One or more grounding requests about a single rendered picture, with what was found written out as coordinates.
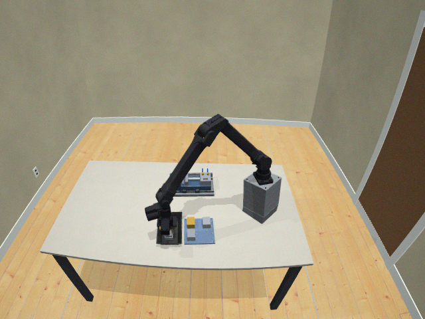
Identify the yellow block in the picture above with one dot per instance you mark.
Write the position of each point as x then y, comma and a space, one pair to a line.
190, 222

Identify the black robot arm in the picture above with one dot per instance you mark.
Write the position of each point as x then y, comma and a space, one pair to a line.
209, 130

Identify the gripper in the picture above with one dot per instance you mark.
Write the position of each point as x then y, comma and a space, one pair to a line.
174, 223

